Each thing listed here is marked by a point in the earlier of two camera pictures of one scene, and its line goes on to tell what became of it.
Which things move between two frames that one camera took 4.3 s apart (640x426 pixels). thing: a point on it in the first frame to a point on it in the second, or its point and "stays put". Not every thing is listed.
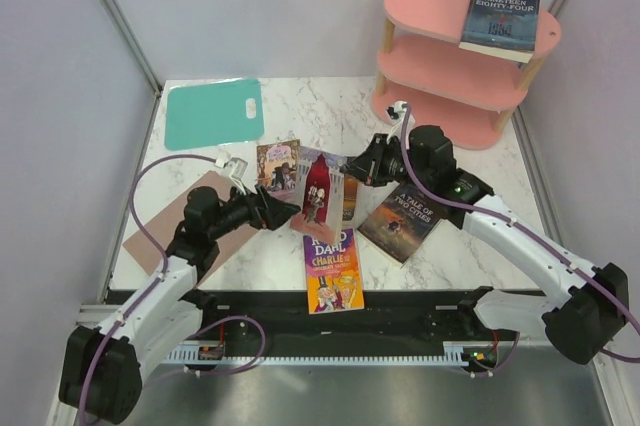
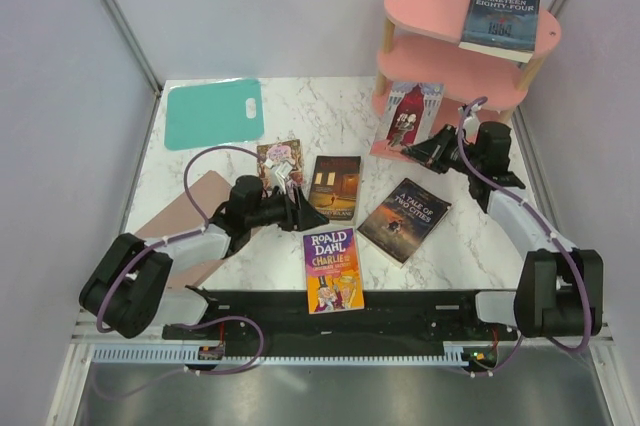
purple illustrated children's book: x=277 y=169 stays put
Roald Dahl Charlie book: x=332 y=274 stays put
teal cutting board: x=208 y=114 stays put
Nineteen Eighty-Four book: x=501 y=21 stays put
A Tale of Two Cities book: x=399 y=221 stays put
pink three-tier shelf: x=462 y=91 stays put
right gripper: x=369 y=165 to x=430 y=153
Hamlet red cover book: x=321 y=183 to x=408 y=116
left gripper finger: x=276 y=211 to x=308 y=217
